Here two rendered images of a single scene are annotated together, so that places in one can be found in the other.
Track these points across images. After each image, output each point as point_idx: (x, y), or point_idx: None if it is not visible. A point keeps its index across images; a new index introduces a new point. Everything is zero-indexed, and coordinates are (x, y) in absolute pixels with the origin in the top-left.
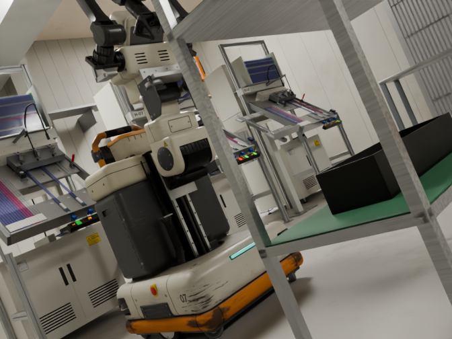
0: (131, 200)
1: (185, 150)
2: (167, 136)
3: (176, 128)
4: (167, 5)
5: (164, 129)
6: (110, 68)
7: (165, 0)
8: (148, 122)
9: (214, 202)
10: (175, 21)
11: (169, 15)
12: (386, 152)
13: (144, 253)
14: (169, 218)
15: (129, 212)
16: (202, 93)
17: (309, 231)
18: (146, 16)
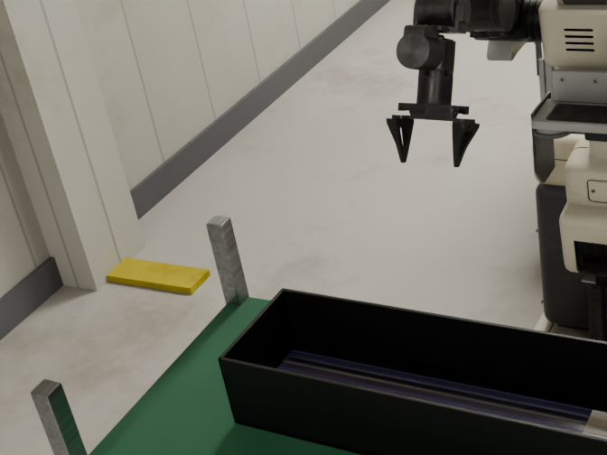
0: (557, 214)
1: (589, 251)
2: (576, 203)
3: (605, 199)
4: (226, 272)
5: (573, 190)
6: (505, 41)
7: (225, 264)
8: (581, 144)
9: None
10: (235, 296)
11: (226, 285)
12: None
13: (546, 295)
14: (593, 286)
15: (545, 228)
16: None
17: None
18: (414, 110)
